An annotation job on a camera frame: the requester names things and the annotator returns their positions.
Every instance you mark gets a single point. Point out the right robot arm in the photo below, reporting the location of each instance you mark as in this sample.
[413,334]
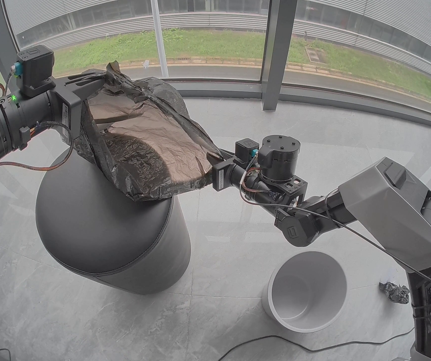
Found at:
[388,209]

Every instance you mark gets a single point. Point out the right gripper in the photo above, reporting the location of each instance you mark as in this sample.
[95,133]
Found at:
[234,175]

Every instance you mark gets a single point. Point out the white trash bin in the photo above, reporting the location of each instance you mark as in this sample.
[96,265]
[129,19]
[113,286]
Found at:
[305,288]

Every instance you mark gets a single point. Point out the black plastic bag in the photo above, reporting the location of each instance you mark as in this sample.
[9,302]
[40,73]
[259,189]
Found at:
[151,141]

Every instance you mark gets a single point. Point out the crumpled black plastic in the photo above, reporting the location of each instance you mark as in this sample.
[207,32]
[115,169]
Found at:
[396,293]

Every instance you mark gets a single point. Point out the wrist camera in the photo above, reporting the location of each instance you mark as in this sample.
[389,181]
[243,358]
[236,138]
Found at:
[245,149]
[37,66]

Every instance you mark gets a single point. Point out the dark grey round chair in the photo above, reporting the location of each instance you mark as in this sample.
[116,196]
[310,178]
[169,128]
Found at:
[106,231]

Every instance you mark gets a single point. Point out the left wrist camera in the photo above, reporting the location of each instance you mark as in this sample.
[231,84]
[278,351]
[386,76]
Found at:
[37,66]

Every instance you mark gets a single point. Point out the window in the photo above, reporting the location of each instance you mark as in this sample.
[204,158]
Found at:
[275,51]

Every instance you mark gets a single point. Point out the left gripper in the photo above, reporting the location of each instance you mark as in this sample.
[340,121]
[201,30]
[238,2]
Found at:
[39,111]

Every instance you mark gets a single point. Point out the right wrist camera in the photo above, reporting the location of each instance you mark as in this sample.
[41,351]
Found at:
[245,149]

